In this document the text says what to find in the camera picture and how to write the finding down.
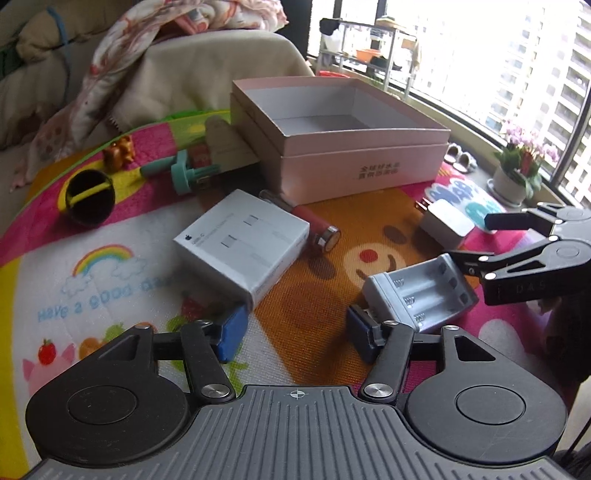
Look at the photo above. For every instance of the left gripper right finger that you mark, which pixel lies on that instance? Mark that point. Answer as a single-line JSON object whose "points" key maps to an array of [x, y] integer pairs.
{"points": [[389, 347]]}

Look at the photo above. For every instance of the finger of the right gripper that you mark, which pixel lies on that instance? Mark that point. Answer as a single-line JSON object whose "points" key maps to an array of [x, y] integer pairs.
{"points": [[550, 251], [545, 218]]}

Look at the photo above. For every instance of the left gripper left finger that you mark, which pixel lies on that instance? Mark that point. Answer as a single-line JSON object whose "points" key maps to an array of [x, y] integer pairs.
{"points": [[203, 346]]}

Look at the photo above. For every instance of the grey battery charger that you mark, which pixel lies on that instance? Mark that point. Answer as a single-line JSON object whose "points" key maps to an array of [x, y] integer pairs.
{"points": [[425, 296]]}

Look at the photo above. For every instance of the white wall plug adapter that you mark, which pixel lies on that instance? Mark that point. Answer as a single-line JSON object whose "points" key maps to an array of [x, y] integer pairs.
{"points": [[444, 223]]}

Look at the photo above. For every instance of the white apple product box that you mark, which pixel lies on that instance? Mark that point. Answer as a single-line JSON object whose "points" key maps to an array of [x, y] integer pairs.
{"points": [[243, 245]]}

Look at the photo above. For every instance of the teal plastic toy tool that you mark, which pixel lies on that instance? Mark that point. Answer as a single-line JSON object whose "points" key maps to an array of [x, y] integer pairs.
{"points": [[185, 178]]}

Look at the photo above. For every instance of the black round yellow-striped object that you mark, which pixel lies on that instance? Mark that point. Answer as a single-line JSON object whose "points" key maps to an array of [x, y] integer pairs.
{"points": [[90, 197]]}

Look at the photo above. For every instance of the brown toy dog figurine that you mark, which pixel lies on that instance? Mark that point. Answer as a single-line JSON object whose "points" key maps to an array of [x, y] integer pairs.
{"points": [[118, 154]]}

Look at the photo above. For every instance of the cream lotion tube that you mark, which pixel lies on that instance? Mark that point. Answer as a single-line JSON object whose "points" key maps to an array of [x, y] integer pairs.
{"points": [[226, 147]]}

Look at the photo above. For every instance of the potted pink flower plant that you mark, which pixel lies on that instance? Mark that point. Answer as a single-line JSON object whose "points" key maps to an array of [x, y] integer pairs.
{"points": [[517, 176]]}

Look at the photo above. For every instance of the grey slippers pair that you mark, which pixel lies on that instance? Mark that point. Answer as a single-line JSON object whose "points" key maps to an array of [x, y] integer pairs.
{"points": [[460, 160]]}

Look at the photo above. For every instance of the colourful cartoon play mat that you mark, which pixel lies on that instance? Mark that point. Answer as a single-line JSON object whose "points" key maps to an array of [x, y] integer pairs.
{"points": [[66, 291]]}

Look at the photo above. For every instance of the pink cardboard box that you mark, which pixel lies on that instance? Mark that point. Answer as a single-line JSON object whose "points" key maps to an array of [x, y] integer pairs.
{"points": [[320, 138]]}

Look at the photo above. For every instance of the metal balcony shelf rack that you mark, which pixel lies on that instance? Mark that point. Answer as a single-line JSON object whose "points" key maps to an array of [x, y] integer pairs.
{"points": [[382, 52]]}

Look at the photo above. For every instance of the red plastic basin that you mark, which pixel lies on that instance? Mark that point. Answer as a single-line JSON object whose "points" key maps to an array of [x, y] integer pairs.
{"points": [[331, 74]]}

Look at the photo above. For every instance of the beige sofa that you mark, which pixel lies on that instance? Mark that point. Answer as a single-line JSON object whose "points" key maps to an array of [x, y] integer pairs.
{"points": [[178, 74]]}

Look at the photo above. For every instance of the floral pink blanket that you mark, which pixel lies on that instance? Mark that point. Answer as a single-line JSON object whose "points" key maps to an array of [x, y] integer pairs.
{"points": [[124, 43]]}

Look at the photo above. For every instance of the beige pillow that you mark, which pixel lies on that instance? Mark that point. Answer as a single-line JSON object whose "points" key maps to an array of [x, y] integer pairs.
{"points": [[66, 22]]}

